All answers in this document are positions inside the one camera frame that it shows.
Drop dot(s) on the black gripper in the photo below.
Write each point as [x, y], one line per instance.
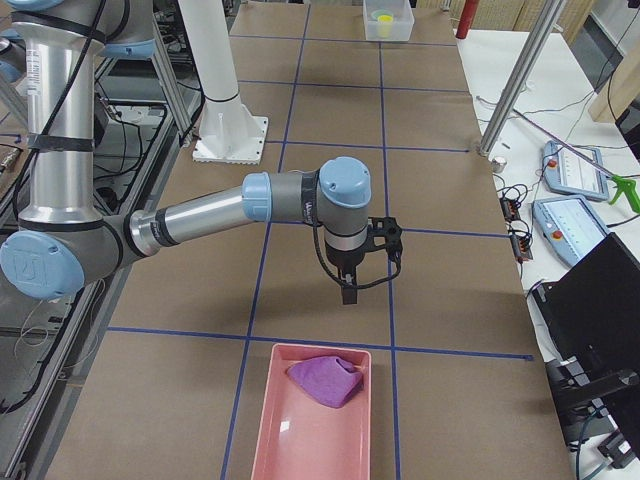
[344, 259]

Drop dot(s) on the purple cloth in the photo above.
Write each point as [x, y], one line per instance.
[330, 380]

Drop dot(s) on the yellow plastic cup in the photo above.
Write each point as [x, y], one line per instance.
[384, 29]

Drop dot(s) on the mint green bowl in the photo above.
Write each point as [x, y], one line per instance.
[383, 15]

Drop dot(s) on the clear plastic storage box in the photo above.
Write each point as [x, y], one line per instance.
[403, 19]

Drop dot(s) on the pink plastic bin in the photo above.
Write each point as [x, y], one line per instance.
[302, 439]

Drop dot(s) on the small silver metal cup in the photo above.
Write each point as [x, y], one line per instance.
[498, 164]

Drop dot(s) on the near blue teach pendant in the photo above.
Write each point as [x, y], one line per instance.
[570, 225]

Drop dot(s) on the blue teach pendant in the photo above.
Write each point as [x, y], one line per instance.
[570, 225]
[565, 172]

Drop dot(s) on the black monitor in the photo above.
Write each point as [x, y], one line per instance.
[592, 312]

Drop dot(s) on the far blue teach pendant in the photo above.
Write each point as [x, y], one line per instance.
[565, 172]

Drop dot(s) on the red fire extinguisher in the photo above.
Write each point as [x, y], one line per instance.
[466, 18]

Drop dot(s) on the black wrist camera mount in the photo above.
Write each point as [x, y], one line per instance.
[384, 233]

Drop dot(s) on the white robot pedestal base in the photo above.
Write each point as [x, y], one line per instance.
[228, 132]

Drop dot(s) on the aluminium frame post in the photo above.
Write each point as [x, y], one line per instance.
[529, 54]

